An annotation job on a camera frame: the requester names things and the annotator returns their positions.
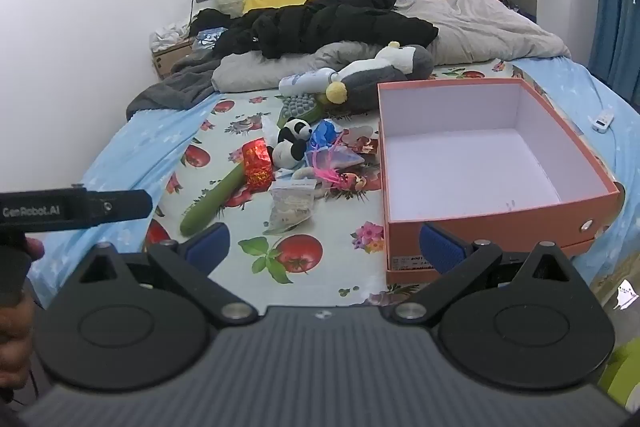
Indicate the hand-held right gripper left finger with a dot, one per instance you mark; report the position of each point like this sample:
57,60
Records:
209,247

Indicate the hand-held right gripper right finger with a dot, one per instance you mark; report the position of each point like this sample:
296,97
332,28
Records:
440,249

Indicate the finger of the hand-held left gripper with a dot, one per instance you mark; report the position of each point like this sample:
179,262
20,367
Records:
120,206

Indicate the orange cardboard box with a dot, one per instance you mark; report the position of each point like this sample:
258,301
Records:
465,167

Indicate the red foil packet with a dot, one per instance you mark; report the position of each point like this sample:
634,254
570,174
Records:
257,164

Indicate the panda plush toy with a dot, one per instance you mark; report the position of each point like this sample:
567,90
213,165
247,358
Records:
291,142

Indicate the blue plastic bag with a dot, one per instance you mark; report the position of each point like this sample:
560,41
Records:
325,134

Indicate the person's left hand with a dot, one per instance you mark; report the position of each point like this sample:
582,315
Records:
15,337

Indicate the green massage brush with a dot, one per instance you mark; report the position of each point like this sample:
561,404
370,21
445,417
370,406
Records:
215,199

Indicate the light blue bedsheet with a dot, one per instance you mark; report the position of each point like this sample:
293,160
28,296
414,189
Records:
115,147

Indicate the clear bag of pellets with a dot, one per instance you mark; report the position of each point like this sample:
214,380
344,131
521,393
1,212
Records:
289,209

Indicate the dark grey blanket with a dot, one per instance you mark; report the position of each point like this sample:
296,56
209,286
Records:
170,89

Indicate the pink mesh pouch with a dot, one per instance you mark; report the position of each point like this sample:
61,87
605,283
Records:
340,157

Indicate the brown cardboard box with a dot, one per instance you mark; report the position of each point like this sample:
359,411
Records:
167,63

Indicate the grey white penguin plush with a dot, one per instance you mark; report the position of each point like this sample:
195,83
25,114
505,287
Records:
370,77

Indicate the light grey fleece pillow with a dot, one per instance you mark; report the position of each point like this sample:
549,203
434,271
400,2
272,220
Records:
260,67

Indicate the white bottle with blue print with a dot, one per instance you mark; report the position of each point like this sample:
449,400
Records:
305,83

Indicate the blue printed packet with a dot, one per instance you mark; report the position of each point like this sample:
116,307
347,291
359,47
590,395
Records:
209,37

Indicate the small white remote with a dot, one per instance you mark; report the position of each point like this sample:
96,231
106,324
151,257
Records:
601,120

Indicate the black cloth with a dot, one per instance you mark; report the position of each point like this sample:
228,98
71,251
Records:
210,19

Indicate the lime green object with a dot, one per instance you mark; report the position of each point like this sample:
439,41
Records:
625,372

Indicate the beige duvet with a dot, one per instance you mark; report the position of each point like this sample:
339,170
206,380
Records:
490,32

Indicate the black jacket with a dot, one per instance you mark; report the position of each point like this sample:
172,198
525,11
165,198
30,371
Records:
330,24

